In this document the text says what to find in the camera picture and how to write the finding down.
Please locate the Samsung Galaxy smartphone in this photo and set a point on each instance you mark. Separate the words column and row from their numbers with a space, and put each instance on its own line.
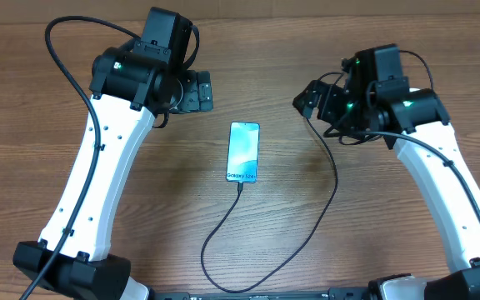
column 242, row 154

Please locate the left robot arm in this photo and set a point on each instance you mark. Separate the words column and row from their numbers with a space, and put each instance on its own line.
column 149, row 76

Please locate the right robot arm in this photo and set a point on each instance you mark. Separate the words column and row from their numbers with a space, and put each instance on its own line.
column 372, row 98

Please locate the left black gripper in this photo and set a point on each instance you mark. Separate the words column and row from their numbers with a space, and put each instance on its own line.
column 197, row 92

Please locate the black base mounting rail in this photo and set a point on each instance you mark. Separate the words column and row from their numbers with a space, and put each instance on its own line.
column 261, row 295

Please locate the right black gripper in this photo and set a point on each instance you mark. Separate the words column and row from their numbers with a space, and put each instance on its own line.
column 330, row 100

